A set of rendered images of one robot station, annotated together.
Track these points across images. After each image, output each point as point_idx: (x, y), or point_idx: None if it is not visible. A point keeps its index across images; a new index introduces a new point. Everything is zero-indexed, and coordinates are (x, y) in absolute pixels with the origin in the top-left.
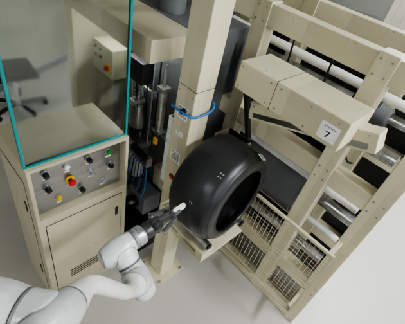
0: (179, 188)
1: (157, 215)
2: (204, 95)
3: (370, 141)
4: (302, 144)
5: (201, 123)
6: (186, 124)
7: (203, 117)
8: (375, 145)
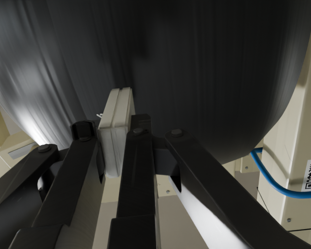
0: (216, 124)
1: (213, 206)
2: (268, 201)
3: (14, 162)
4: None
5: (273, 127)
6: (308, 154)
7: (270, 140)
8: (6, 162)
